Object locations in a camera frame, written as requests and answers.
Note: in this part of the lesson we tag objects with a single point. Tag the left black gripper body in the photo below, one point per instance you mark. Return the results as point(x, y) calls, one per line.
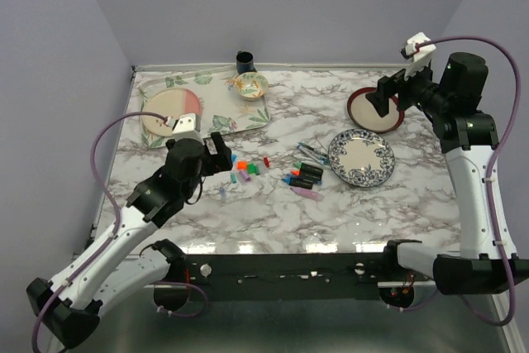
point(209, 164)

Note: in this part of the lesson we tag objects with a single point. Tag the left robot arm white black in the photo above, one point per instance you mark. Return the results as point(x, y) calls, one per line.
point(72, 302)

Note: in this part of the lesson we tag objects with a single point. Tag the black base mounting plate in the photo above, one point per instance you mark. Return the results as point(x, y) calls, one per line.
point(268, 277)

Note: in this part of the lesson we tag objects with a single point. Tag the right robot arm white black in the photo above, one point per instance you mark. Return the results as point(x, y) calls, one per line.
point(487, 262)

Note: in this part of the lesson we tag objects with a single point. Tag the floral ceramic bowl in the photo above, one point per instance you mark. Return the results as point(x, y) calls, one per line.
point(251, 86)

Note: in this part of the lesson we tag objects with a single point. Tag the blue floral white plate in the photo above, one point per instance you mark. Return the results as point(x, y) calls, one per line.
point(361, 158)

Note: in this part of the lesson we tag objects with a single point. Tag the blue capped black highlighter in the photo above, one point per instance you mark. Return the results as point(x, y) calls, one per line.
point(300, 183)

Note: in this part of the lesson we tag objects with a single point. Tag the purple highlighter cap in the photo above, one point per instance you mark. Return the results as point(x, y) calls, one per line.
point(244, 175)

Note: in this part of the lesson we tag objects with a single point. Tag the green capped black highlighter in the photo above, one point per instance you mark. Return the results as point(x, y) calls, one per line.
point(307, 168)

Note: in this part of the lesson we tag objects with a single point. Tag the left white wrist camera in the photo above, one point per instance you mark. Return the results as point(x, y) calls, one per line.
point(188, 126)

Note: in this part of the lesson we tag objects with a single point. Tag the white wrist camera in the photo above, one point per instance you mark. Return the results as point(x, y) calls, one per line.
point(188, 126)
point(417, 51)

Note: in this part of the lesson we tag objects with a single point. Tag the purple capped highlighter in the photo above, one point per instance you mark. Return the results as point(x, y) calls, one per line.
point(307, 193)

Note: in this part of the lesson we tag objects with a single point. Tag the pink cream round plate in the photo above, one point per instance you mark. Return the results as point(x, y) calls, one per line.
point(172, 102)

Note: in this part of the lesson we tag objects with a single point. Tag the floral leaf serving tray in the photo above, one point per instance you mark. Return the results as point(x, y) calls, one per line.
point(224, 110)

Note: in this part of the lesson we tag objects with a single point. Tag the blue clear pen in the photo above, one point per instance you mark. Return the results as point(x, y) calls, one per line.
point(307, 147)

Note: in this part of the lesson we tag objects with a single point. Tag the dark slim pen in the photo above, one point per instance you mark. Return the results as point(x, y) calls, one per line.
point(322, 160)

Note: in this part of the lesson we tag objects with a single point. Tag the orange capped black highlighter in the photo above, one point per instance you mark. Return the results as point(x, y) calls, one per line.
point(307, 174)

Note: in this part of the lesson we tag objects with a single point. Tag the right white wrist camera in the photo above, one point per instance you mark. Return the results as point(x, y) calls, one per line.
point(417, 51)

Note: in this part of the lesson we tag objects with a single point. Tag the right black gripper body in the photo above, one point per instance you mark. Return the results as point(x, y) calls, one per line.
point(419, 91)

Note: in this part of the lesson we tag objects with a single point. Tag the red rimmed beige plate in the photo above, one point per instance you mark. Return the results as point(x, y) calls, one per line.
point(363, 114)

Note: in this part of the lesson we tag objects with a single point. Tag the dark blue mug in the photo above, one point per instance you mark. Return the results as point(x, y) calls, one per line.
point(244, 62)

